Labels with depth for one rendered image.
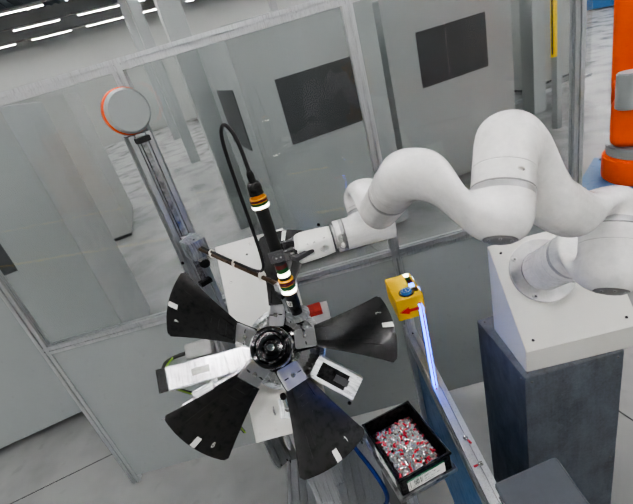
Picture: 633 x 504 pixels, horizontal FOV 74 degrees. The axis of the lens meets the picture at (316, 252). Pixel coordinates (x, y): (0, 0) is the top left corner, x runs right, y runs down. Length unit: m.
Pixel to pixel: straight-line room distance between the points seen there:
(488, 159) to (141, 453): 2.42
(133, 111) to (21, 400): 2.43
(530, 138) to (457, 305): 1.56
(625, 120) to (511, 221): 4.04
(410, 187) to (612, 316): 0.89
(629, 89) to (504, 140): 3.86
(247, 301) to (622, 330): 1.15
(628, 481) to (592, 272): 1.49
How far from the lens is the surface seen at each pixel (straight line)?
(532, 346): 1.38
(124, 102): 1.65
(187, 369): 1.45
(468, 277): 2.17
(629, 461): 2.46
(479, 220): 0.70
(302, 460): 1.23
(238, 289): 1.54
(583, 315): 1.44
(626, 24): 4.82
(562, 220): 0.86
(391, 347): 1.22
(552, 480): 0.83
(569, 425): 1.65
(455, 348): 2.40
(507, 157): 0.73
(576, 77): 2.09
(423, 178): 0.72
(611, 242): 1.03
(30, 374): 3.47
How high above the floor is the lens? 1.93
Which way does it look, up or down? 26 degrees down
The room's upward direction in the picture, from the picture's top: 16 degrees counter-clockwise
